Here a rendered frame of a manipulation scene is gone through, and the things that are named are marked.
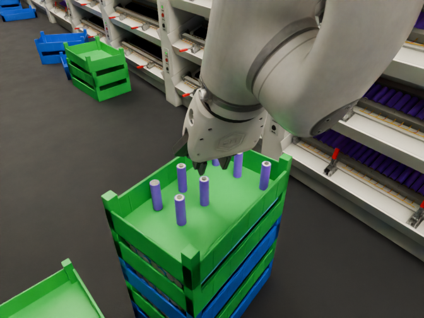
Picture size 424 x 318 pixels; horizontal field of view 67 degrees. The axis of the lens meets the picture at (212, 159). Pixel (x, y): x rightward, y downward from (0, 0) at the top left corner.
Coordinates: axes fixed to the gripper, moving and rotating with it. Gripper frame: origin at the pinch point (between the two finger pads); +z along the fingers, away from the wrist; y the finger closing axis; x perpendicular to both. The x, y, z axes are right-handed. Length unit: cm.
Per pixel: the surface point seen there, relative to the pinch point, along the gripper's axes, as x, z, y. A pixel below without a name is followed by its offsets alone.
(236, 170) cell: 3.2, 14.4, 9.2
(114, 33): 146, 96, 5
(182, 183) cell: 3.1, 13.9, -2.8
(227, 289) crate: -17.7, 20.2, 0.2
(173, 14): 95, 47, 24
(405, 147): -2, 15, 53
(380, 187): -6, 33, 57
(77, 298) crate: -6, 48, -30
